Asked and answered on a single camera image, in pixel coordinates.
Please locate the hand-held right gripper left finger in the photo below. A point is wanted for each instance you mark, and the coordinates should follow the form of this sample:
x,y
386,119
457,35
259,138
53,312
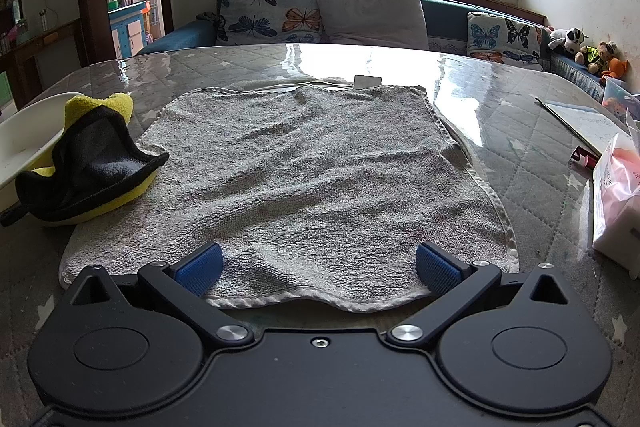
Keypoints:
x,y
197,269

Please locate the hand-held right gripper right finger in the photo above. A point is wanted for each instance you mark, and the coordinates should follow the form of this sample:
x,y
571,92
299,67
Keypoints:
x,y
437,269

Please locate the yellow black cleaning cloth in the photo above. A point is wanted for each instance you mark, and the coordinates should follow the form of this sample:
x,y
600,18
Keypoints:
x,y
90,157

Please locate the large white bowl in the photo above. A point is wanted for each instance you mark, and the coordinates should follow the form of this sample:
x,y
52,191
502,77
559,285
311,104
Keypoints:
x,y
20,147

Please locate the grey towel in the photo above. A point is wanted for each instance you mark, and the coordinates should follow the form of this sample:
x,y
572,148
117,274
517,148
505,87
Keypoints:
x,y
300,182

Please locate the small red item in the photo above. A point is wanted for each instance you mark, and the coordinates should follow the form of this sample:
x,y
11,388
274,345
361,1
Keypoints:
x,y
582,156

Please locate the pink white tissue pack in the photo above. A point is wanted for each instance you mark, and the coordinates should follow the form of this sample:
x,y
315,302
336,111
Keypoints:
x,y
617,187

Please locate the blue sofa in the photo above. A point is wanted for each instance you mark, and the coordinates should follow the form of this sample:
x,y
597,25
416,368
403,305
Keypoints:
x,y
185,37

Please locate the small butterfly print cushion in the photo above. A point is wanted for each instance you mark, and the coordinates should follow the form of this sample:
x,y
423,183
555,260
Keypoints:
x,y
495,34

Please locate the dark cloth on sofa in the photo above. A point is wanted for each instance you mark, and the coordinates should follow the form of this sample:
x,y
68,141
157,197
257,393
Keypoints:
x,y
212,21

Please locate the clear plastic storage box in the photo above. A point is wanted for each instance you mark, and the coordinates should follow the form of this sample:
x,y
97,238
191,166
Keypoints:
x,y
620,99

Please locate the blue toy cabinet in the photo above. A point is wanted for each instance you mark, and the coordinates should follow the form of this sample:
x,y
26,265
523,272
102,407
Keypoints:
x,y
127,27

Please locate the large butterfly print cushion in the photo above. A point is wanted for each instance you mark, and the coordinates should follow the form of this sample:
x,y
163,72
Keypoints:
x,y
260,14

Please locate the plain grey cushion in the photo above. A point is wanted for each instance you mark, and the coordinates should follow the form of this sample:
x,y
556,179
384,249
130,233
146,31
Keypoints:
x,y
370,14

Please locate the black white cow plush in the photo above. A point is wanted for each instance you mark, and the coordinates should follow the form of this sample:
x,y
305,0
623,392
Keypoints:
x,y
570,39

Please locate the orange plush toy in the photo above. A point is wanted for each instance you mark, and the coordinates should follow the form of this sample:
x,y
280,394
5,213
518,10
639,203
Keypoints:
x,y
617,68

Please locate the brown plush in green clothes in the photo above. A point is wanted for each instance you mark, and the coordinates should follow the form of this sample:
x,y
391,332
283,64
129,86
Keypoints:
x,y
605,54

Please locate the dark wooden side table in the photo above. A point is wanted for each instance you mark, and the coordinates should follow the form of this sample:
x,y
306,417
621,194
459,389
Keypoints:
x,y
30,52

